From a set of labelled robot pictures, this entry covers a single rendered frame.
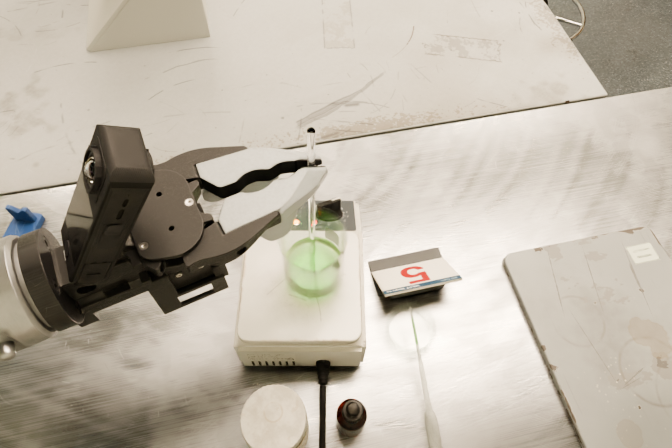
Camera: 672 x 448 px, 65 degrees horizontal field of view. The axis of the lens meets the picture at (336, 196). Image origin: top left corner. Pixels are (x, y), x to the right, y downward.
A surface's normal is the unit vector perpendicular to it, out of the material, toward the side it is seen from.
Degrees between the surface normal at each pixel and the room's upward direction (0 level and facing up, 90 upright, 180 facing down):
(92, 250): 91
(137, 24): 90
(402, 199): 0
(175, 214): 1
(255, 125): 0
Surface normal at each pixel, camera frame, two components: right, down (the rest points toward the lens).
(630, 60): 0.02, -0.54
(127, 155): 0.51, -0.61
